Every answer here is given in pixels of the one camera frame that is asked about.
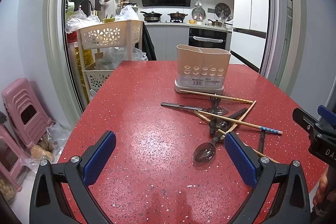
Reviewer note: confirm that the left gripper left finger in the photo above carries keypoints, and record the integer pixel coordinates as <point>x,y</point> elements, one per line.
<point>48,201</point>

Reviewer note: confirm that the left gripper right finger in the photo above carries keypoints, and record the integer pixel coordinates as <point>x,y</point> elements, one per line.
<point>291,201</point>

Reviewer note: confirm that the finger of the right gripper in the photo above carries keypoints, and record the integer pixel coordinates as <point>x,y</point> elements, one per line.
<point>326,114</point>
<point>306,121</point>

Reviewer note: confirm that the chopstick with blue tip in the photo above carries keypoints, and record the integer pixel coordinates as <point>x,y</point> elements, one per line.
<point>271,130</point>

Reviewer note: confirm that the black chopstick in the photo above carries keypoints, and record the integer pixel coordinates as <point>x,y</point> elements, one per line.
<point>261,141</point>

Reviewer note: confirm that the plain wooden chopstick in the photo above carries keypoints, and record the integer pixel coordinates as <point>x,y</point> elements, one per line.
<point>241,118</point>

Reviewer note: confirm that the chopstick with patterned tip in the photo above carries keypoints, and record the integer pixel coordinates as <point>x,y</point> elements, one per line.
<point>218,96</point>

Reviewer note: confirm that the dark translucent spoon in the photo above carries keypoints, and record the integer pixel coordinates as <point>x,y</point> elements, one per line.
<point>217,124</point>
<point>215,108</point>
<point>206,151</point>

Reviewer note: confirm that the person's right hand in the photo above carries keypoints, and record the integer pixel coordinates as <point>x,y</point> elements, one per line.
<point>320,193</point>

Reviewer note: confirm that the plastic bag with food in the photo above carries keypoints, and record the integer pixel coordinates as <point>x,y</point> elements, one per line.
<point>49,147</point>

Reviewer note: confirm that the pink plastic stool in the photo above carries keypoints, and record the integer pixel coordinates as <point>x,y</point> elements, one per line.
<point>26,114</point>

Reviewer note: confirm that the beige utensil holder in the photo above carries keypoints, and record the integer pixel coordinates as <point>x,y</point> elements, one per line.
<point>201,69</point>

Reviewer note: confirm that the white refrigerator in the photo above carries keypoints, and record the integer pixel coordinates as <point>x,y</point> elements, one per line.
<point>250,27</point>

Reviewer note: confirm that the built-in black oven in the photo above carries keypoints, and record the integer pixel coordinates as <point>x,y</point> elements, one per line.
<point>205,38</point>

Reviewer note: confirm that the round steamer rack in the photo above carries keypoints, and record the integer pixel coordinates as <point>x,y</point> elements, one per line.
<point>198,14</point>

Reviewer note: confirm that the beige plastic storage cart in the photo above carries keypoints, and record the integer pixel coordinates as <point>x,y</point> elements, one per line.
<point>125,33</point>

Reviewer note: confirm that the black pot right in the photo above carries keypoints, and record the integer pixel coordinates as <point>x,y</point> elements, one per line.
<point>177,17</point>

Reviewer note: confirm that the black hanging apron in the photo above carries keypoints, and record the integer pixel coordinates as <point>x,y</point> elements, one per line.
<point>147,44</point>

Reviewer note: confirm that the clear plastic bag on cart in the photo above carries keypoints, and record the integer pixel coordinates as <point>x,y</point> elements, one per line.
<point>79,20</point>

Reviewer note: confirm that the black wok left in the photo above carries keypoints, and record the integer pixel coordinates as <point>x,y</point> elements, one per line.
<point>151,17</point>

